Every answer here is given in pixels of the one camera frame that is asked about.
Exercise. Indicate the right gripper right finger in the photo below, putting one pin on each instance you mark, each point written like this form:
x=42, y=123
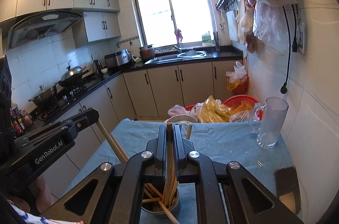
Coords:
x=225, y=193

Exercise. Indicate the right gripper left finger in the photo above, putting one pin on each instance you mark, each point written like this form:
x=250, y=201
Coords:
x=113, y=194

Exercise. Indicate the wooden chopstick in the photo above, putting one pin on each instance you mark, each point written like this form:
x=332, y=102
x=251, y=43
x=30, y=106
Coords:
x=149, y=200
x=111, y=142
x=188, y=132
x=120, y=148
x=169, y=215
x=173, y=190
x=169, y=164

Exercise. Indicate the beige lower kitchen cabinets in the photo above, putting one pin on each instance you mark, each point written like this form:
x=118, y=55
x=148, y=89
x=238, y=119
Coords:
x=142, y=91

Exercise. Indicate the kitchen window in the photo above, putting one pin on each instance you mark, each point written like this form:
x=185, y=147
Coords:
x=181, y=23

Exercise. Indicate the left hand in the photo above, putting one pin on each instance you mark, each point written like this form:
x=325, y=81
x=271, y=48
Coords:
x=35, y=198

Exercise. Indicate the sauce bottles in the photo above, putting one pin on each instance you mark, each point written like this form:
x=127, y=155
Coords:
x=20, y=119

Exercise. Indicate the dark grey utensil holder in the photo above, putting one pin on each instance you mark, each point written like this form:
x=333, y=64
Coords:
x=154, y=202

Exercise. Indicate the steel cooking pot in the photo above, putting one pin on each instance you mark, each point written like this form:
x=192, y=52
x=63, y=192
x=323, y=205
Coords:
x=44, y=94

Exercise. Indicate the teal table cloth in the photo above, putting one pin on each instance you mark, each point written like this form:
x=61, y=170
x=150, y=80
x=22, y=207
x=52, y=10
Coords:
x=222, y=142

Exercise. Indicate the patterned sleeve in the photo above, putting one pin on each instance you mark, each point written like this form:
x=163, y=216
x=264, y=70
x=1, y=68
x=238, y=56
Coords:
x=32, y=219

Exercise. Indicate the black smartphone amber case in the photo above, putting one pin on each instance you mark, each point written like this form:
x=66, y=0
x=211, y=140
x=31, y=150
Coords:
x=287, y=188

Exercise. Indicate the yellow plastic bag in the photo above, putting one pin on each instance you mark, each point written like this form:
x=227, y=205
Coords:
x=213, y=111

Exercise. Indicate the clear glass beer mug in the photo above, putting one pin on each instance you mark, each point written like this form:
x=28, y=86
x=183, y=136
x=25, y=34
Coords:
x=274, y=112

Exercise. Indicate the black wok with lid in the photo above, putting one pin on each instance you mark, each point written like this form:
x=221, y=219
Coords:
x=73, y=76

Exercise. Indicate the red plastic basin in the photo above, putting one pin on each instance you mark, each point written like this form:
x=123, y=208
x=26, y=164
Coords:
x=235, y=101

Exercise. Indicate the black electric kettle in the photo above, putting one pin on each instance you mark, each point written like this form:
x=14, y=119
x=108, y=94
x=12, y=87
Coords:
x=97, y=67

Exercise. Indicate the red trash bin with bag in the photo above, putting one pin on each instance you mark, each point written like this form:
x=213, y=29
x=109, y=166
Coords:
x=237, y=80

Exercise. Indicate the silver rice cooker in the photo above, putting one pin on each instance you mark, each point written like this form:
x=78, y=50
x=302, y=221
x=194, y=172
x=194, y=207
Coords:
x=118, y=59

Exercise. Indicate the range hood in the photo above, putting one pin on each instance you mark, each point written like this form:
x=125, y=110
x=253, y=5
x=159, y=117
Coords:
x=41, y=25

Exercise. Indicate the brown clay pot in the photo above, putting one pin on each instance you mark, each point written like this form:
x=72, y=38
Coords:
x=147, y=53

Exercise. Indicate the green dish soap bottle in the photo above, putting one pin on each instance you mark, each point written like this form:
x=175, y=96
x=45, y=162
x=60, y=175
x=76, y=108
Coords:
x=206, y=40

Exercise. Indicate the black wall rack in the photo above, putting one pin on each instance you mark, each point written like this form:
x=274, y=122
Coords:
x=227, y=5

